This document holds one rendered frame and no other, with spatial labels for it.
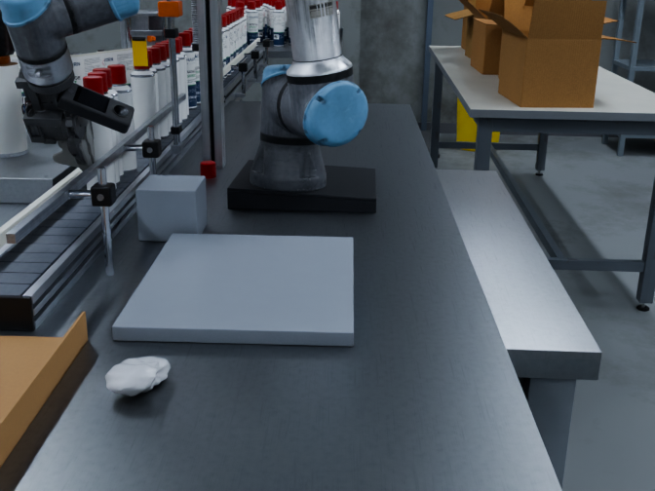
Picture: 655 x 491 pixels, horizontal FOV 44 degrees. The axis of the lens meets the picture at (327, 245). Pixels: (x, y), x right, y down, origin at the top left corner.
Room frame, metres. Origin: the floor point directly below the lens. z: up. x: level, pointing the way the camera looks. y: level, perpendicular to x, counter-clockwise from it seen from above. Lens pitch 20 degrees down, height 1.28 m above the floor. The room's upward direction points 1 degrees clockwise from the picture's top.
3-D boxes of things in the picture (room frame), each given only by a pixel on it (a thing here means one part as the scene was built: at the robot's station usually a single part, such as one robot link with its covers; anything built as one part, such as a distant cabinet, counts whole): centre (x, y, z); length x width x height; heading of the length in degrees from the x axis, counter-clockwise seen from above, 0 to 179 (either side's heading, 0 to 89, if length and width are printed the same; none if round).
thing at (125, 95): (1.55, 0.40, 0.98); 0.05 x 0.05 x 0.20
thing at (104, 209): (1.13, 0.35, 0.91); 0.07 x 0.03 x 0.17; 89
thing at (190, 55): (2.24, 0.39, 0.98); 0.05 x 0.05 x 0.20
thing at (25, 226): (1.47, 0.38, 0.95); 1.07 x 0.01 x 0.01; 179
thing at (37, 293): (1.75, 0.41, 0.85); 1.65 x 0.11 x 0.05; 179
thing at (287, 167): (1.55, 0.08, 0.91); 0.15 x 0.15 x 0.10
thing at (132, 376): (0.79, 0.20, 0.85); 0.08 x 0.07 x 0.04; 125
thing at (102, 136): (1.40, 0.41, 0.98); 0.05 x 0.05 x 0.20
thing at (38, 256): (1.75, 0.41, 0.86); 1.65 x 0.08 x 0.04; 179
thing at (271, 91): (1.55, 0.07, 1.03); 0.13 x 0.12 x 0.14; 27
